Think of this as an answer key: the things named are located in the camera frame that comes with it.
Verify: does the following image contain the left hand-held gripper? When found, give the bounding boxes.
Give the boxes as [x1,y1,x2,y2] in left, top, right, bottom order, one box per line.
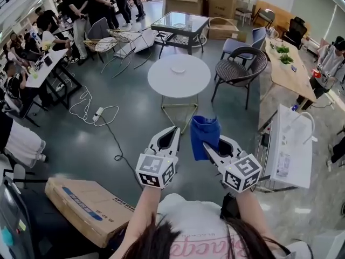
[135,126,181,190]

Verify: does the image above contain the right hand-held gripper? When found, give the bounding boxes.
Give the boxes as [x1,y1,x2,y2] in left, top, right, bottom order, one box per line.
[202,135,263,193]

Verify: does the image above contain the blue cloth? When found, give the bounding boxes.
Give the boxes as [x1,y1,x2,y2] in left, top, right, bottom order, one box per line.
[190,115,222,161]

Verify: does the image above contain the person's left forearm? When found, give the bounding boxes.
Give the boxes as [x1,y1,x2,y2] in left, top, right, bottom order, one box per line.
[107,185,164,259]

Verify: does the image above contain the person's right forearm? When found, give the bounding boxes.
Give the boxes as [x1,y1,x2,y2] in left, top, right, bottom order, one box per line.
[236,189,281,250]

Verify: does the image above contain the white round table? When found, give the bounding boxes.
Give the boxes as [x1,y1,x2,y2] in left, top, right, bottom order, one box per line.
[147,54,211,135]

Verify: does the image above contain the person's white printed t-shirt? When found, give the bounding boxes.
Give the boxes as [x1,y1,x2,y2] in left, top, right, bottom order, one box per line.
[150,193,313,259]

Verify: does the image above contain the white box appliance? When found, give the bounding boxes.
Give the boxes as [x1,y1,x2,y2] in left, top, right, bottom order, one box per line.
[269,103,319,190]

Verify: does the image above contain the white power strip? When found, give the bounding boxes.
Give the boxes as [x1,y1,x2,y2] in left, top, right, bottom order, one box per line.
[92,106,105,122]

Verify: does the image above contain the dark wicker chair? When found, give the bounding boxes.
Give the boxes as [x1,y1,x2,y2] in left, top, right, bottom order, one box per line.
[211,46,268,110]

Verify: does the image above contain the white curved tube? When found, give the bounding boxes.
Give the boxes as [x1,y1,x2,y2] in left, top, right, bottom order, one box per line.
[284,111,316,145]

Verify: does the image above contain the long wooden table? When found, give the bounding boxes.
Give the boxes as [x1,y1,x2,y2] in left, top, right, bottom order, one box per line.
[260,36,318,110]

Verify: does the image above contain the blue-striped flat cardboard box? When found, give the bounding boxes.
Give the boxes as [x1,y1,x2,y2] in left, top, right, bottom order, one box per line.
[44,177,135,249]

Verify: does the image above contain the white flat panel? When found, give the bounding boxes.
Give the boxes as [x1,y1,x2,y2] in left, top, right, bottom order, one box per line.
[134,28,158,54]

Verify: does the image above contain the blue upholstered chair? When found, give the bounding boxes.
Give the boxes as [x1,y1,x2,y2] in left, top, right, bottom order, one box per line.
[220,27,267,62]

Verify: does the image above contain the flat plain cardboard box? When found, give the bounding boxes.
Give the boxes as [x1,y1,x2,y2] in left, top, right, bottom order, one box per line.
[209,17,247,43]

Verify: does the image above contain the dark glass-top square table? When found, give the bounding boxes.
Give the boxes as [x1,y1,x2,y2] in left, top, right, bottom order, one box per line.
[150,11,211,60]

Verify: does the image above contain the curved wooden hoop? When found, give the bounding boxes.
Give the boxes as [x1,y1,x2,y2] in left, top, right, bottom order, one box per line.
[210,17,239,33]

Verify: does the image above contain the grey padded chair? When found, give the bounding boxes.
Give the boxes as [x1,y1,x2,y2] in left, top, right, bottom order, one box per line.
[87,17,110,40]

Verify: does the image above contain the white rectangular black-legged table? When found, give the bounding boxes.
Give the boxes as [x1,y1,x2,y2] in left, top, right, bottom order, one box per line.
[25,49,83,110]

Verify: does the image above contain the open cardboard box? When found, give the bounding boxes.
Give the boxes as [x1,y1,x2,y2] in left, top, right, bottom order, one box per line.
[162,0,210,17]

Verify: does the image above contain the black office chair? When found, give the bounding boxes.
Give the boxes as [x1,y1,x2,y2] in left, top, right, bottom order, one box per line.
[281,17,308,50]

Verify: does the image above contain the grey folding chair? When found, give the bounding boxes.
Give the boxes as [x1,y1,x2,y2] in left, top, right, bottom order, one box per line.
[253,8,276,29]

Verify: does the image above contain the white stool dark seat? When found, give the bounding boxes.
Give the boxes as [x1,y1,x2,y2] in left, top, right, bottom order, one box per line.
[236,0,254,26]

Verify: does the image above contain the wooden boards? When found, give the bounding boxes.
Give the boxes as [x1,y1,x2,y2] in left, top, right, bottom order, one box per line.
[254,0,311,37]

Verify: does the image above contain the tall cardboard box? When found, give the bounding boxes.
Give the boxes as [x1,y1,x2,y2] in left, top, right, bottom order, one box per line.
[207,0,238,20]

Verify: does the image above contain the metal wire rack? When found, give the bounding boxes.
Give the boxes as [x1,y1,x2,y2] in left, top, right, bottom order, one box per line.
[254,109,278,192]

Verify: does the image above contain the black cable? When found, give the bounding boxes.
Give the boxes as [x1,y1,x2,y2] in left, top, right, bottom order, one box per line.
[101,116,144,191]

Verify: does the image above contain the gold wire chair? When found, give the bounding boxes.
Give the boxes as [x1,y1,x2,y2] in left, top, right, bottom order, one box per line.
[101,29,153,78]
[82,36,121,64]

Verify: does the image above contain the black frame chair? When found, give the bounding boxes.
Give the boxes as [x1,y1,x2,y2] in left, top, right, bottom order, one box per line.
[0,151,48,190]

